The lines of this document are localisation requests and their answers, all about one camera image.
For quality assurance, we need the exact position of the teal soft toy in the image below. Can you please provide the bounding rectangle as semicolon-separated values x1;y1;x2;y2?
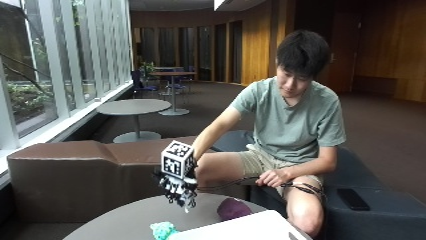
149;221;181;240

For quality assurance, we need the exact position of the white marker cube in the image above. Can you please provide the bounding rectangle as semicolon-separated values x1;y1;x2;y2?
160;140;197;180

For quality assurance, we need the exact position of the purple soft toy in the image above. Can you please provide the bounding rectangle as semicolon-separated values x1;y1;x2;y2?
216;197;254;222

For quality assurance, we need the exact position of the white box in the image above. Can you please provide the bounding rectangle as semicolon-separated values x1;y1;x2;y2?
167;209;313;240

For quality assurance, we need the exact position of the the person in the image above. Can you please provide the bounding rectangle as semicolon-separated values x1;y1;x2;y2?
191;29;348;238

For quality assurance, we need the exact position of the black phone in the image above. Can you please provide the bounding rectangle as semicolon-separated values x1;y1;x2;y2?
336;188;372;212

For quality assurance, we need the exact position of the brown leather bench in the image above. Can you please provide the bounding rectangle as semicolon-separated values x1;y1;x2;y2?
7;135;250;224

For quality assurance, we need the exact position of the dark blue sofa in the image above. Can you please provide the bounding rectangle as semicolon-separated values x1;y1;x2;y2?
211;129;426;240

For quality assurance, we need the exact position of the round grey table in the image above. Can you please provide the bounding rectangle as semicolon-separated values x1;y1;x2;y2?
95;98;173;144

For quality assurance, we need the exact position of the tall wooden round table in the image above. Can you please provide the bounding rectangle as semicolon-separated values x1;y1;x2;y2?
148;70;197;117

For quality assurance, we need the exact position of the blue chair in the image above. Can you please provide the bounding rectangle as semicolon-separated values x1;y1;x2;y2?
131;69;160;99
165;68;197;101

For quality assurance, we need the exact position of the green potted plant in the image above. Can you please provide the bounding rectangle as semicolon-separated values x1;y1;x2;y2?
139;61;157;78

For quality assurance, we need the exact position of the black cable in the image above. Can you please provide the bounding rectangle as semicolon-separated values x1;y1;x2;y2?
196;176;329;204

